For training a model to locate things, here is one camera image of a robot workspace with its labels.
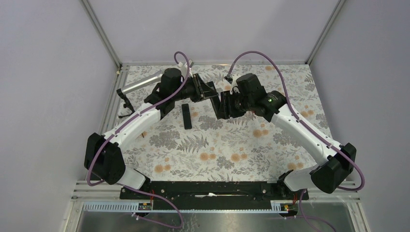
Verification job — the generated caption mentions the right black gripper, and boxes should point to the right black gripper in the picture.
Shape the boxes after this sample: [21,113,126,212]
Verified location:
[216,89,253,119]

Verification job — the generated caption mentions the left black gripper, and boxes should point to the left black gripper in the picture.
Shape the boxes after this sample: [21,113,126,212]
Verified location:
[173,74,219,103]

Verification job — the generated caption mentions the black remote control back up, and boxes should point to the black remote control back up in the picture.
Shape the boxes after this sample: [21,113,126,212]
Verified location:
[181,103,192,130]

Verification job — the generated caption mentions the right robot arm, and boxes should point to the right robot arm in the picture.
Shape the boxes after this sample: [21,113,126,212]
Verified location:
[211,73,357,199]

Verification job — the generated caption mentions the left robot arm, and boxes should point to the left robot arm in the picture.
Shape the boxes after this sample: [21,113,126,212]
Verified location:
[84,68,218,199]

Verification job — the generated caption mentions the floral table mat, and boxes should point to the floral table mat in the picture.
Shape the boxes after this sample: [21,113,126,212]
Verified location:
[121,64,331,181]

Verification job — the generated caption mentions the grey microphone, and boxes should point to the grey microphone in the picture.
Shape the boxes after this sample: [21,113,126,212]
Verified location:
[117,70,163,96]

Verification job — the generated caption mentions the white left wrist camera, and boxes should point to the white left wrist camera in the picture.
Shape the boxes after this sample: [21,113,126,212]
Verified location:
[177,59,194,77]

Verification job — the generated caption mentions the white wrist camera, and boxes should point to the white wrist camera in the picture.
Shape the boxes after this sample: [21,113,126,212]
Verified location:
[224,73,240,93]
[177,59,194,77]

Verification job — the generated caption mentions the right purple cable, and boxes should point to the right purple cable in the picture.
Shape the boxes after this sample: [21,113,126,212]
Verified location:
[225,50,366,192]

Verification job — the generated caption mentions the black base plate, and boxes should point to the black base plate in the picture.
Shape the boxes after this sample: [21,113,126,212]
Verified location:
[120,181,309,211]

